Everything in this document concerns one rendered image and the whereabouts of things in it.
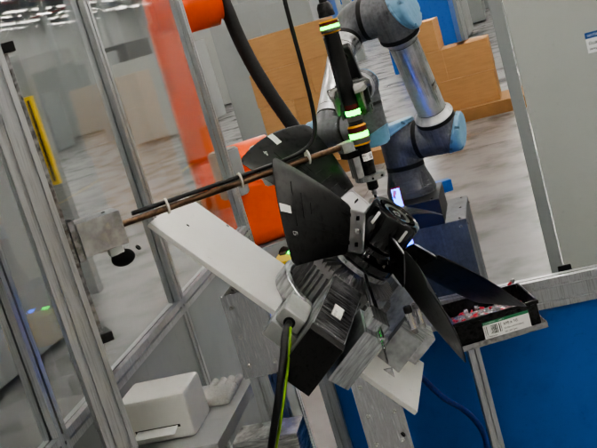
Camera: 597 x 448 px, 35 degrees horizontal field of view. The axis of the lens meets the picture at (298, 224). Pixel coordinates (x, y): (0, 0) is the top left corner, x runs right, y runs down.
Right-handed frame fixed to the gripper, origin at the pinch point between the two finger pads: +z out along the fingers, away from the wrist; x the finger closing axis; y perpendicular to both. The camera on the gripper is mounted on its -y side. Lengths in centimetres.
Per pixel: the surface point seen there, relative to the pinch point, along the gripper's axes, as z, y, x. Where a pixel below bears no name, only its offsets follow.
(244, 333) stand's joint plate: 15, 45, 33
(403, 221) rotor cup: 9.1, 29.5, -6.6
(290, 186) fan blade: 28.4, 12.9, 10.6
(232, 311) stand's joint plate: 15, 39, 34
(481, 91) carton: -924, 118, -7
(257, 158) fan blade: 2.2, 9.4, 22.7
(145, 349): -13, 53, 70
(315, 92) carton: -791, 59, 156
